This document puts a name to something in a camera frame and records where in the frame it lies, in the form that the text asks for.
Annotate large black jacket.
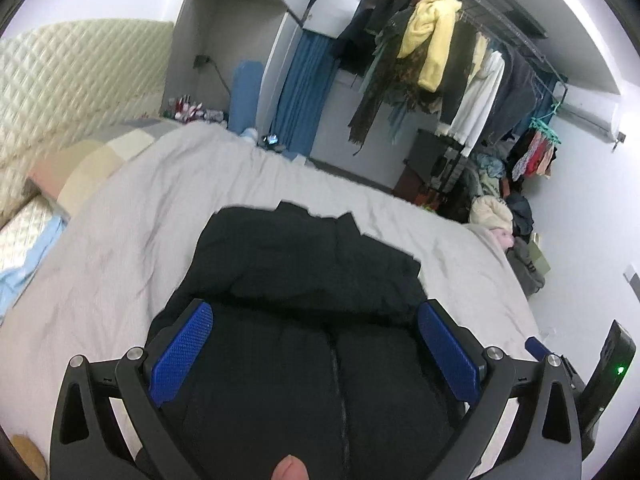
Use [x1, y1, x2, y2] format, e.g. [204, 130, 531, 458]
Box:
[150, 203, 463, 479]

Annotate pile of clothes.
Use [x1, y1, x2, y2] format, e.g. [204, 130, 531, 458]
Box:
[460, 153, 546, 298]

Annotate person's left thumb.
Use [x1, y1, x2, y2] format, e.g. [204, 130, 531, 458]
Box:
[271, 455, 309, 480]

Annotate green box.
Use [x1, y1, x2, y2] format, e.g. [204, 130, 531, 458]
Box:
[528, 232, 551, 276]

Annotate yellow cloth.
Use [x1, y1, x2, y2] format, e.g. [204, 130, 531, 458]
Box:
[10, 434, 48, 480]

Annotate light grey bed cover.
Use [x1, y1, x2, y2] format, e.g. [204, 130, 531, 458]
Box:
[1, 125, 537, 479]

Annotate light blue sheet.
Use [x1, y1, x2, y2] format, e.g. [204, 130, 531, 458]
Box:
[0, 216, 66, 321]

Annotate teal hanger with small garments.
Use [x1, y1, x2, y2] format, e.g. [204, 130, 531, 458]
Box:
[506, 104, 561, 183]

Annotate black storage rack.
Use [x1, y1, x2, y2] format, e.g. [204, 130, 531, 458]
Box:
[393, 129, 469, 214]

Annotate pastel patchwork pillow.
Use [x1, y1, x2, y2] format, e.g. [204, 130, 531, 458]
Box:
[28, 118, 181, 220]

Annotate white hanging sweater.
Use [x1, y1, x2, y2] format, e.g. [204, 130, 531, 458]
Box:
[436, 51, 506, 157]

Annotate white air conditioner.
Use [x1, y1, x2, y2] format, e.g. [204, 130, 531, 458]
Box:
[555, 84, 627, 148]

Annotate small digital clock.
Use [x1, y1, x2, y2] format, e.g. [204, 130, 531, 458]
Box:
[262, 134, 286, 153]

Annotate cosmetic bottles on nightstand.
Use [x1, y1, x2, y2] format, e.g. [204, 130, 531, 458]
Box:
[163, 94, 228, 125]

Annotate black hanging jacket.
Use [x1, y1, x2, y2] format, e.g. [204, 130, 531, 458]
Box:
[439, 21, 477, 125]

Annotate cream quilted headboard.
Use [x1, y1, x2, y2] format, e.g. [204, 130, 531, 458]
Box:
[1, 18, 174, 222]

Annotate brown patterned hanging scarf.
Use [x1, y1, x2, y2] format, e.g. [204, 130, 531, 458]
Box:
[348, 8, 438, 148]

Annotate blue curtain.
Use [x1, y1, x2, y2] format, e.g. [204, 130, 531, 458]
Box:
[270, 30, 340, 156]

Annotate yellow hanging hoodie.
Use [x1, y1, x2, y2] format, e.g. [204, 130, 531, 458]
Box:
[397, 0, 462, 92]

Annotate black wall charger with cable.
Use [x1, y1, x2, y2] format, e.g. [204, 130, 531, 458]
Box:
[193, 53, 232, 99]

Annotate grey wall cabinet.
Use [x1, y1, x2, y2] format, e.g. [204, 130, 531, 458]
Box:
[163, 0, 361, 131]

